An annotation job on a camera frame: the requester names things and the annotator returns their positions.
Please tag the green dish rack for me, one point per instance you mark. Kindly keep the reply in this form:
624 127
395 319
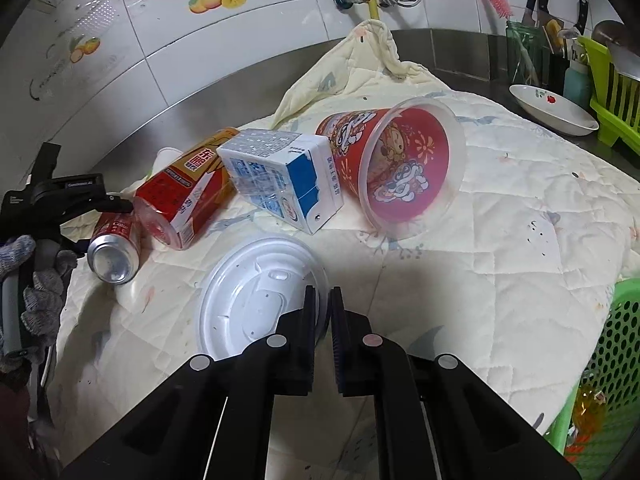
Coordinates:
615 98

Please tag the white blue milk carton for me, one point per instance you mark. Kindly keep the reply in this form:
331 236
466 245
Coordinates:
289 174

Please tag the white plastic lid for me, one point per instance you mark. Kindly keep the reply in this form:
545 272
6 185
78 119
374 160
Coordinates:
249 289

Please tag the pink bottle brush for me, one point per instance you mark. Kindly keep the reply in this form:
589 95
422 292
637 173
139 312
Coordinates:
503 9

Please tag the steel pot lid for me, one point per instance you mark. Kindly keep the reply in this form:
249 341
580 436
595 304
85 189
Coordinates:
624 52

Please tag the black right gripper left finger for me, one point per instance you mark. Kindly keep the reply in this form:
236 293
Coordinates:
281 364

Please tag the red printed plastic cup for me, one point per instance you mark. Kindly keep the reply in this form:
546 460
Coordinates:
405 164

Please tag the green plastic trash basket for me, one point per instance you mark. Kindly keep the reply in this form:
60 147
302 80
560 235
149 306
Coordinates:
614 369

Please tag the cream quilted cloth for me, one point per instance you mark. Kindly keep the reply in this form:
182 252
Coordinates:
516 279

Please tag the white paper cup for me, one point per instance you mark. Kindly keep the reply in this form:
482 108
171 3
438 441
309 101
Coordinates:
164 157

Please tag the grey knit gloved hand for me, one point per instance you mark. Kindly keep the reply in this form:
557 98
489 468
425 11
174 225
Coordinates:
44 300

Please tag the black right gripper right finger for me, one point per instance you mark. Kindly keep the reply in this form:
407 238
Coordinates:
367 364

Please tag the black handled knife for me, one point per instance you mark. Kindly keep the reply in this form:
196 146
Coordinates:
535 12

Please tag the dark green utensil holder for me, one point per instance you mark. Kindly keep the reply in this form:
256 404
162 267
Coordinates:
551 65

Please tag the white ceramic plate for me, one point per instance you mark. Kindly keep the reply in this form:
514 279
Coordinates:
554 111

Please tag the red soda can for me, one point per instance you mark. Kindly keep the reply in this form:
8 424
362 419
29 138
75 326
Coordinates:
114 251

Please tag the yellow red snack wrapper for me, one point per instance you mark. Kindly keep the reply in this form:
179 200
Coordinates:
588 417

